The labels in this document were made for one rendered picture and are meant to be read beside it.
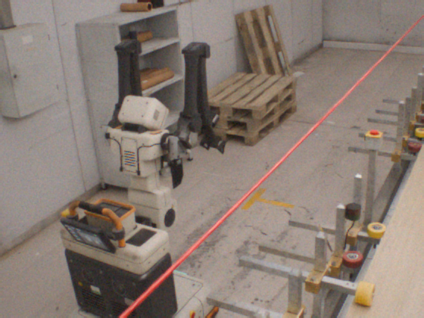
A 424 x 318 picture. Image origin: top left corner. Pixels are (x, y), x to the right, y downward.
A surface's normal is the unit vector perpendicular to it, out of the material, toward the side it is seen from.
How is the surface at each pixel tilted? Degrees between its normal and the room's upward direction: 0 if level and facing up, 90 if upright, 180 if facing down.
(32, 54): 90
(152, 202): 82
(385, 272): 0
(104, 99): 90
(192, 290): 0
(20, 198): 90
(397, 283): 0
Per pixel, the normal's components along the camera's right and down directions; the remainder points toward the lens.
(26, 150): 0.86, 0.15
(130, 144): -0.51, 0.25
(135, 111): -0.42, -0.33
